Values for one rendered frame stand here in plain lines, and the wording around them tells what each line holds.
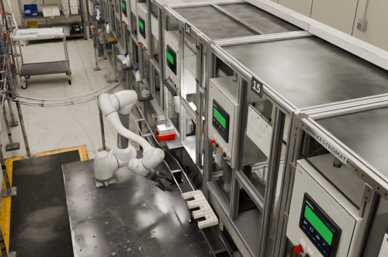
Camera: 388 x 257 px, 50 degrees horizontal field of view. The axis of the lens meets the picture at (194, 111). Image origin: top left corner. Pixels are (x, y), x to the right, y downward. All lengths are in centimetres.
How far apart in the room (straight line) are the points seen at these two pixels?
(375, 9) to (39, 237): 538
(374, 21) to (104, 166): 468
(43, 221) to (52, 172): 83
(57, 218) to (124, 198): 114
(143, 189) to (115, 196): 24
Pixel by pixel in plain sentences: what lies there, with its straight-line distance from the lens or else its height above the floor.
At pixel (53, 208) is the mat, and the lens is 462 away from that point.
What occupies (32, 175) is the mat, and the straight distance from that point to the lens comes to 518.
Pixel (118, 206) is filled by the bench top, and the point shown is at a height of 68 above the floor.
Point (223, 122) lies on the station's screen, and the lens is 263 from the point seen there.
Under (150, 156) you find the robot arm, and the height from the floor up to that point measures 121.
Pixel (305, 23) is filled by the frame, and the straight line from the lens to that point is 319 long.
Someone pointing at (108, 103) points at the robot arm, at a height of 148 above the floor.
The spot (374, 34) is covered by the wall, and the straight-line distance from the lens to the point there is 680.
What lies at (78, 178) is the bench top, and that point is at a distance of 382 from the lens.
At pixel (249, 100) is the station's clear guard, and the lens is 234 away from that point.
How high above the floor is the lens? 290
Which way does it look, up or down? 28 degrees down
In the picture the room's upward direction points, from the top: 1 degrees clockwise
